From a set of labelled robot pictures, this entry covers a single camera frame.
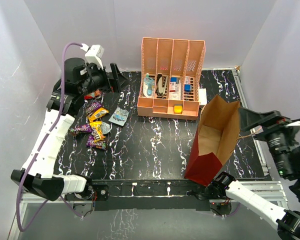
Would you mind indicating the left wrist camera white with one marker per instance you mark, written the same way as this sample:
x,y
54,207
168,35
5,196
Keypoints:
x,y
93,54

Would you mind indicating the white box beside organizer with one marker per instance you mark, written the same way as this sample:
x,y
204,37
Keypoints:
x,y
202,97

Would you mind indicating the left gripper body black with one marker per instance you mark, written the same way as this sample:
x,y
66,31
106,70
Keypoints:
x,y
97,79

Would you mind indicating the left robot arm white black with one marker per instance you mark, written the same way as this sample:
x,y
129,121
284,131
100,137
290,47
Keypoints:
x,y
36,176

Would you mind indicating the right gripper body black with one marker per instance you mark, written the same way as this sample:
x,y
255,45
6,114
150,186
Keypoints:
x,y
278,137

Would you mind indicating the red paper bag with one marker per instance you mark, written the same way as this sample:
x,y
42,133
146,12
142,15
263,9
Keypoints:
x,y
215,139

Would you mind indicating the purple brown candy packet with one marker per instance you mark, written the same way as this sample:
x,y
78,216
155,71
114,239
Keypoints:
x,y
92,108

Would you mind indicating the blue tape dispenser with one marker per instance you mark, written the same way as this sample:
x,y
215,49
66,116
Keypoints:
x,y
148,86

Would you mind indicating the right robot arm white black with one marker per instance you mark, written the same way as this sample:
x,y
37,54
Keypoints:
x,y
259,196

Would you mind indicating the yellow snack packet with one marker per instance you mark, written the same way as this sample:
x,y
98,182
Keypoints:
x,y
98,114
97,131

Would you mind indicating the black stapler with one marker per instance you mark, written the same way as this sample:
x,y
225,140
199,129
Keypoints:
x,y
161,85

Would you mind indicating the silver foil snack packet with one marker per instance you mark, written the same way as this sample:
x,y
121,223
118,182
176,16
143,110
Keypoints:
x,y
105,128

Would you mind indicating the yellow sticky notes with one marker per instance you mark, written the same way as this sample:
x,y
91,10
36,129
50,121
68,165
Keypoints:
x,y
178,108

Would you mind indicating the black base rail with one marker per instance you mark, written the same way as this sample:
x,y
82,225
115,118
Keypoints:
x,y
162,194

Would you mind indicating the pink desk organizer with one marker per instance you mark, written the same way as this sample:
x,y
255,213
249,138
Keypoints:
x,y
173,58

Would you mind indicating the red cookie snack bag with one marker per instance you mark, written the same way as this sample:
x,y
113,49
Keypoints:
x,y
93,95

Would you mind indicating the blue eraser block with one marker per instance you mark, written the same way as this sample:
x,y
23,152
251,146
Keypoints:
x,y
187,88

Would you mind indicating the white red card box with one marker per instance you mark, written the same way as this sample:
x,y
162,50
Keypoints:
x,y
175,84

